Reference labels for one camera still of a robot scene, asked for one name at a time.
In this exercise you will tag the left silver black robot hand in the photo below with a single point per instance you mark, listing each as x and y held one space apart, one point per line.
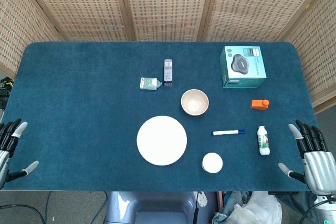
4 155

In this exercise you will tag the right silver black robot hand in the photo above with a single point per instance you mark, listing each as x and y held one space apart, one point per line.
316 166

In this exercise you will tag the white paper cup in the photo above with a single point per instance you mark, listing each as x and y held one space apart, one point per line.
212 162

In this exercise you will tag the beige bowl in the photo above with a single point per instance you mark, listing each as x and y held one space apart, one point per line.
194 102

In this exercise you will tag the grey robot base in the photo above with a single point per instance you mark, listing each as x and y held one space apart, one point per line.
157 208

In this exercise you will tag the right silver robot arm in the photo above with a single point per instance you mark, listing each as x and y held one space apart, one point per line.
326 208

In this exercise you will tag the white perforated plate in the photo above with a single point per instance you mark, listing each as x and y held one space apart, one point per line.
202 200

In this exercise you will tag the white round plate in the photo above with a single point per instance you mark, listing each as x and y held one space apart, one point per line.
161 140

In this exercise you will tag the white bottle with green label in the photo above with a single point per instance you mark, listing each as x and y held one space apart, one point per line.
263 141

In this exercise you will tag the white cloth bag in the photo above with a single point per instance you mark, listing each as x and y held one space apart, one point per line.
265 208

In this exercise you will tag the orange plastic bottle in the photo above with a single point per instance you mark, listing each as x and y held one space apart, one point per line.
258 104

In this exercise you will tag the blue table cloth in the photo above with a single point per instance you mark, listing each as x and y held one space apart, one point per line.
78 103

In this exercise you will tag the blue jeans pile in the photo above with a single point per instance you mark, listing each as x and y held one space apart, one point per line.
231 208

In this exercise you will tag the white marker with blue cap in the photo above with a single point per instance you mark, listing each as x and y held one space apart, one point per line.
225 132

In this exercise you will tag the teal speaker product box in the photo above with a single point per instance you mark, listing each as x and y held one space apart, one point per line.
242 66

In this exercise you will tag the woven bamboo screen panel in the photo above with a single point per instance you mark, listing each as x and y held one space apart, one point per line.
78 6
257 6
320 37
15 24
168 6

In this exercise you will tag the green white tissue pack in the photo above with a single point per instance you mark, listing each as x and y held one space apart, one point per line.
148 83

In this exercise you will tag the dark purple slim box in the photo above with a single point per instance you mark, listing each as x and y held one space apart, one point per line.
168 73

